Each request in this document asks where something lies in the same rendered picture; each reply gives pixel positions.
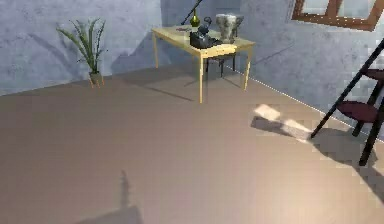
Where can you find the black shelf with maroon trays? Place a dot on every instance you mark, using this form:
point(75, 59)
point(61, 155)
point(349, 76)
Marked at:
point(363, 110)

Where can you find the green bottle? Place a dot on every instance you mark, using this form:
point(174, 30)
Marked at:
point(195, 21)

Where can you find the brown framed window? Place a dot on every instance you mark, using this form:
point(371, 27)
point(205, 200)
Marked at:
point(333, 16)

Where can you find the black chair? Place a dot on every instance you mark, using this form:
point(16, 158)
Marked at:
point(221, 61)

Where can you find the green house plant in pot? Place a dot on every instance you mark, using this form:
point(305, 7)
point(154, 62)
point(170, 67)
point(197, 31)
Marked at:
point(89, 46)

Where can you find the black telephone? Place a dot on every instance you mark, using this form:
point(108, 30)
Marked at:
point(201, 39)

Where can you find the light wooden table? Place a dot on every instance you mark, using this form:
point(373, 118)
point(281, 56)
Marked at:
point(180, 37)

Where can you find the grey mottled vase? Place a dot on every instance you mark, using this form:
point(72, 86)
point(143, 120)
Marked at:
point(227, 26)

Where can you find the red flat object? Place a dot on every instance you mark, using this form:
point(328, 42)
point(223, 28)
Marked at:
point(183, 29)

